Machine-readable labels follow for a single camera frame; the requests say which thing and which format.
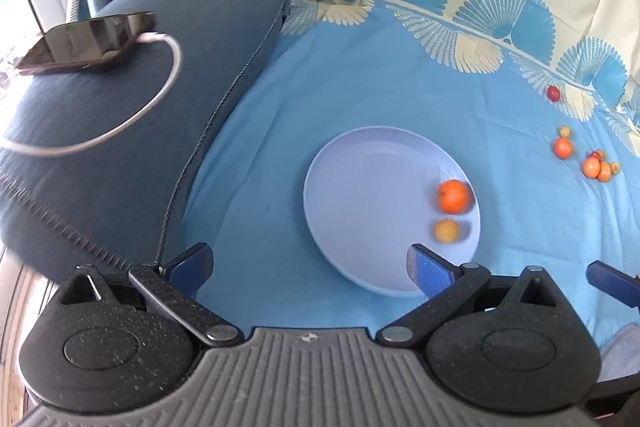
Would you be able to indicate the grey cloth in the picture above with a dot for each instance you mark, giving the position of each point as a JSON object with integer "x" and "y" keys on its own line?
{"x": 622, "y": 354}

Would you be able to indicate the dark blue cushion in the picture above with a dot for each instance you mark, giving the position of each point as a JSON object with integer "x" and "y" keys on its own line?
{"x": 200, "y": 7}

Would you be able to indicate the small orange tangerine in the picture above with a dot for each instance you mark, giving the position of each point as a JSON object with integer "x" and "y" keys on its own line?
{"x": 563, "y": 148}
{"x": 591, "y": 167}
{"x": 604, "y": 172}

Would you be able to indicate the yellow-brown longan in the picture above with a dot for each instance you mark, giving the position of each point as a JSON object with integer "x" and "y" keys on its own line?
{"x": 565, "y": 130}
{"x": 446, "y": 231}
{"x": 614, "y": 167}

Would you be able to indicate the blue fan-print bed sheet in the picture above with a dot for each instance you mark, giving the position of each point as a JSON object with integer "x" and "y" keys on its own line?
{"x": 350, "y": 72}

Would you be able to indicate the light blue plate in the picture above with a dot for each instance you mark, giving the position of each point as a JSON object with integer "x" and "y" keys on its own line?
{"x": 370, "y": 187}

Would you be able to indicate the large orange tangerine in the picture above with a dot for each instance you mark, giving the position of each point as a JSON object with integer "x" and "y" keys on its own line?
{"x": 454, "y": 196}

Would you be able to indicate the red cherry tomato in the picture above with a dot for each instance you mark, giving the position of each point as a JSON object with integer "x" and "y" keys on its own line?
{"x": 553, "y": 93}
{"x": 595, "y": 154}

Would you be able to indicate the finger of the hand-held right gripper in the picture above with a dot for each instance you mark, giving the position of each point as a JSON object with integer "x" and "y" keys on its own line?
{"x": 612, "y": 279}

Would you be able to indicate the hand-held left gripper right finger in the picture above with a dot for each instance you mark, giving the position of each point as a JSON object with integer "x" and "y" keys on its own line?
{"x": 430, "y": 274}

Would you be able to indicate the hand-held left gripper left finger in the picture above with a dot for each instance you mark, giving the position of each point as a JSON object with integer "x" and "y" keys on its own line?
{"x": 192, "y": 264}

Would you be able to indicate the black smartphone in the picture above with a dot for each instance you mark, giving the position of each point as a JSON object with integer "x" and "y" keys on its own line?
{"x": 85, "y": 39}

